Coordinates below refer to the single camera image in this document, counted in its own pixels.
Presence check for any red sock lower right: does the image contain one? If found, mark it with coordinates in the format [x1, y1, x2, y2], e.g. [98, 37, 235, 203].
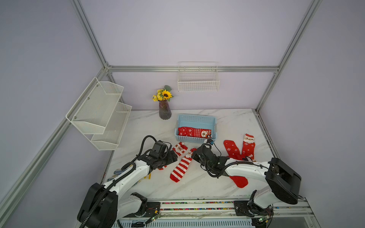
[230, 176, 249, 188]

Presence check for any white mesh upper shelf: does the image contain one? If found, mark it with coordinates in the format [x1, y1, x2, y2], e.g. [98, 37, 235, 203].
[66, 78, 124, 135]

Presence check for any dark glass vase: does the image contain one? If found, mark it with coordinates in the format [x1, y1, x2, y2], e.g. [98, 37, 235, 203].
[159, 100, 172, 120]

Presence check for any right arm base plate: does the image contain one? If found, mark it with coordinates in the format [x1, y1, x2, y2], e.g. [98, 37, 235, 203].
[233, 190, 273, 218]

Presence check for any white mesh shelf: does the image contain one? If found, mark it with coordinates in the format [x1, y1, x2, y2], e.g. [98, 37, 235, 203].
[91, 102, 132, 151]
[66, 78, 124, 135]

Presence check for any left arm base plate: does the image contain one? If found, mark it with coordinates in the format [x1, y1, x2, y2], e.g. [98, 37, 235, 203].
[125, 192, 161, 218]

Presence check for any aluminium front rail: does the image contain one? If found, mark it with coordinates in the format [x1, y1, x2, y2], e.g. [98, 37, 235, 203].
[113, 199, 320, 228]

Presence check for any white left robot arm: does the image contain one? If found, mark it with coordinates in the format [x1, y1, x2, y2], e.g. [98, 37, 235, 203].
[77, 140, 177, 228]

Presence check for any red white striped santa sock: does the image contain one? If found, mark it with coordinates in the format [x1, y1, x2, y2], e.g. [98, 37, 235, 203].
[158, 142, 188, 170]

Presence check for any red snowflake bear sock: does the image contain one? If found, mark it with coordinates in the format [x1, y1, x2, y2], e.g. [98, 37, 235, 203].
[178, 127, 212, 139]

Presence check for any red santa face sock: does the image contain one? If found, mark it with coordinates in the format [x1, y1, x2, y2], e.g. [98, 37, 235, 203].
[242, 134, 256, 162]

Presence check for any yellow sunflower bouquet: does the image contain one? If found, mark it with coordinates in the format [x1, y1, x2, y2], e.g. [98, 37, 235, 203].
[152, 85, 174, 102]

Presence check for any light blue plastic basket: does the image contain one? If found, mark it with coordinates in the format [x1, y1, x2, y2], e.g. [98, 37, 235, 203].
[174, 114, 217, 144]

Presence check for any white wire wall basket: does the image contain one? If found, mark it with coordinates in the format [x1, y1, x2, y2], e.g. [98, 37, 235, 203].
[177, 61, 220, 92]

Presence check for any white mesh lower shelf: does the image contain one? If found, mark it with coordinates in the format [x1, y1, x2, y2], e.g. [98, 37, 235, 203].
[91, 102, 132, 151]

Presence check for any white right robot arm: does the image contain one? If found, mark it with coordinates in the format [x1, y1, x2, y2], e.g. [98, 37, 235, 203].
[193, 143, 303, 209]

